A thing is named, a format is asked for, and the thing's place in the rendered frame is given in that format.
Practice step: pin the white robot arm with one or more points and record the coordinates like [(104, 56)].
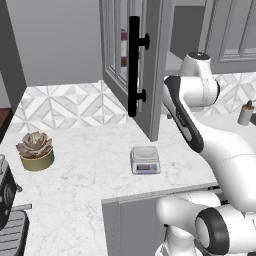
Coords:
[(230, 160)]

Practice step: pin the white digital scale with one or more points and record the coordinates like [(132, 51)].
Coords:
[(144, 160)]

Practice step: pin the grey glass cabinet door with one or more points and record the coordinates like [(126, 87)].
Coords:
[(156, 66)]

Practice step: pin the grey base cabinet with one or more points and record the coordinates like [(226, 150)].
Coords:
[(133, 226)]

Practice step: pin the succulent in yellow pot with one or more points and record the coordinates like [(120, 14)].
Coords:
[(35, 150)]

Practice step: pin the grey shaker with brown top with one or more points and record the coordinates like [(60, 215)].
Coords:
[(246, 115)]

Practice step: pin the open grey wall cabinet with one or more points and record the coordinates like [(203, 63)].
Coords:
[(186, 30)]

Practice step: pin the grey wall cabinet door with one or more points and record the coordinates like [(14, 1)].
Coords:
[(233, 33)]

